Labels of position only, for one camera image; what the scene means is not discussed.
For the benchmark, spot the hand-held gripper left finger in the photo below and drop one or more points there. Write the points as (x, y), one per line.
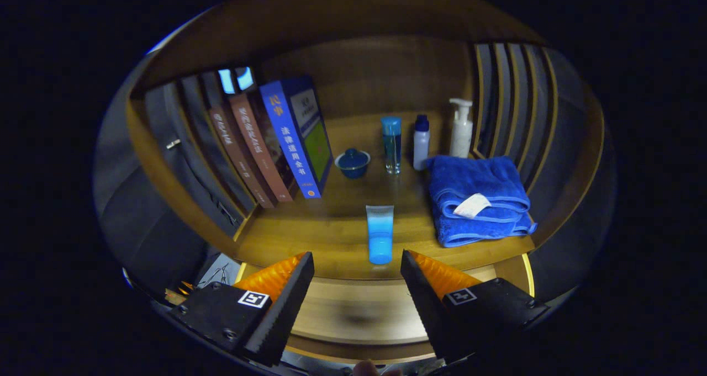
(284, 310)

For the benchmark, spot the thick blue book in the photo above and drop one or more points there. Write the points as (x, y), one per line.
(290, 141)

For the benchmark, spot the dark blue lidded teacup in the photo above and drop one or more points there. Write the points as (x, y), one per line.
(352, 163)

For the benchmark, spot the light blue squeeze tube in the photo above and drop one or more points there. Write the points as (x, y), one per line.
(380, 238)

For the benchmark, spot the wooden cabinet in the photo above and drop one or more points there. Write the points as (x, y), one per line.
(386, 72)

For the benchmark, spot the clear teal bottle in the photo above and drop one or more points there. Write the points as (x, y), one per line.
(391, 144)

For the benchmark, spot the folded blue towel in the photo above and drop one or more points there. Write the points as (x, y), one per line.
(475, 183)

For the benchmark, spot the dark brown book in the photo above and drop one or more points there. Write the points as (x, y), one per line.
(237, 155)

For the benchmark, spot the white pump bottle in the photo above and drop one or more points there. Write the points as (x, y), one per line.
(461, 133)

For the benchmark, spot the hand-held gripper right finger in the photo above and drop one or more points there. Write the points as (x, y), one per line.
(428, 310)

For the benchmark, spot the wooden drawer with dark knob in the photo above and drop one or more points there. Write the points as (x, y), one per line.
(359, 315)

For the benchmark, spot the reddish brown book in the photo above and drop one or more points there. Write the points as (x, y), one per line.
(259, 149)

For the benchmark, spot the wooden countertop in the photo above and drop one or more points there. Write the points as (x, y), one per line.
(331, 238)

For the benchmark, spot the white bottle with blue cap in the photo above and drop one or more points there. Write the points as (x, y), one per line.
(421, 147)

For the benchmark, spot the silver metal clip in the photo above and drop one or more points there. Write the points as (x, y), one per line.
(173, 143)

